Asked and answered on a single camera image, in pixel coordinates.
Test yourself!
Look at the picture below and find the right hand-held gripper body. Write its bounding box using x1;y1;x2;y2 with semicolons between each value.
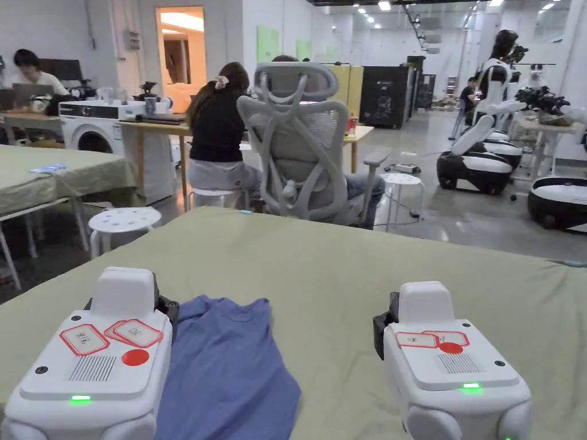
372;280;535;440

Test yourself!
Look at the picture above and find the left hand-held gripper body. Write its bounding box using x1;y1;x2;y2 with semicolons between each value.
0;266;179;440

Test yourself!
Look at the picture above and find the blue garment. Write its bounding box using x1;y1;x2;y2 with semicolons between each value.
153;295;302;440

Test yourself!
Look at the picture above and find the white round stool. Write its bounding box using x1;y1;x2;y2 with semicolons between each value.
88;206;163;260
378;171;424;233
187;184;251;213

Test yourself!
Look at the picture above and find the bed with pale green sheet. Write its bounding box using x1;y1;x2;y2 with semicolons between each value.
0;206;587;440

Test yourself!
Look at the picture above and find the table with pale green sheet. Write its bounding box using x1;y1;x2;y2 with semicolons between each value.
0;144;138;290

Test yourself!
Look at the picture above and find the white and black humanoid robot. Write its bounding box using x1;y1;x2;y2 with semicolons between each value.
514;63;587;231
437;29;529;197

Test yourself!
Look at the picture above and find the white washing machine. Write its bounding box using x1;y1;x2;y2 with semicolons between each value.
58;100;178;206

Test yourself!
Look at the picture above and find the wooden table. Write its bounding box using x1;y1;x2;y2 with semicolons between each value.
118;114;375;214

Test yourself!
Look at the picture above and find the wooden desk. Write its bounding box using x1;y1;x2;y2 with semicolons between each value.
0;109;64;147

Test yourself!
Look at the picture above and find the grey mesh office chair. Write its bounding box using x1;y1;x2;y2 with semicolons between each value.
236;61;390;229

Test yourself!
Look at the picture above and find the black cabinet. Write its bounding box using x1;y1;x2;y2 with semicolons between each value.
358;54;426;130

